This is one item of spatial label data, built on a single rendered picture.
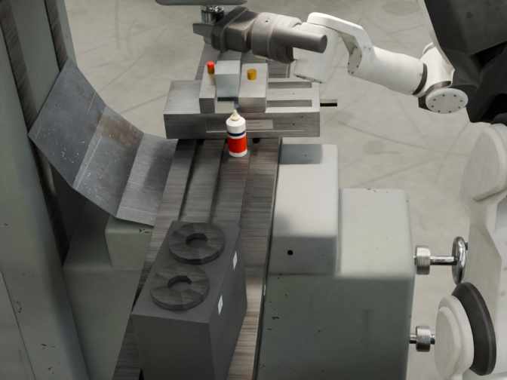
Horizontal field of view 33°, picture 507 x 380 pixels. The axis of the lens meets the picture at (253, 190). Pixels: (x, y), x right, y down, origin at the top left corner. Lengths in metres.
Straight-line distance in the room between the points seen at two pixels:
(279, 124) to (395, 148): 1.62
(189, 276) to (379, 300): 0.72
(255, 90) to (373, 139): 1.69
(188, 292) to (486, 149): 0.48
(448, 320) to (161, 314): 0.43
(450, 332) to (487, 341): 0.06
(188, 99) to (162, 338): 0.80
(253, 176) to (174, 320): 0.65
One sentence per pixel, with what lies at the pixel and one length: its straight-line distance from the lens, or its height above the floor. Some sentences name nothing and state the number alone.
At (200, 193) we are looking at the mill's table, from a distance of 1.79.
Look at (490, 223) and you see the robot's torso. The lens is 1.18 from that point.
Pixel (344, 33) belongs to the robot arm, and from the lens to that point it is 1.62.
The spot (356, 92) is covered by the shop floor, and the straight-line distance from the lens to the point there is 3.86.
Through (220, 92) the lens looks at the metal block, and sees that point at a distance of 1.93.
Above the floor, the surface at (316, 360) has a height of 0.43.
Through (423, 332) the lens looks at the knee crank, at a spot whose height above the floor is 0.52.
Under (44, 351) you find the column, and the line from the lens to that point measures 2.09.
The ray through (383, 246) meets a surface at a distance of 1.95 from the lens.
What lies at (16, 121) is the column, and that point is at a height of 1.12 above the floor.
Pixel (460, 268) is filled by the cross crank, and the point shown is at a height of 0.64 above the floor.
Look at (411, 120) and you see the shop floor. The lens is 3.68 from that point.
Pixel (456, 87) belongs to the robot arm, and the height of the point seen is 1.17.
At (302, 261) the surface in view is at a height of 0.76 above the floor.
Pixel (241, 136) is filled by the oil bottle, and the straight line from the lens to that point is 1.86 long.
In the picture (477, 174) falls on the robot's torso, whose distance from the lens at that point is 1.16.
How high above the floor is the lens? 2.00
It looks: 38 degrees down
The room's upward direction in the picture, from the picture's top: 4 degrees counter-clockwise
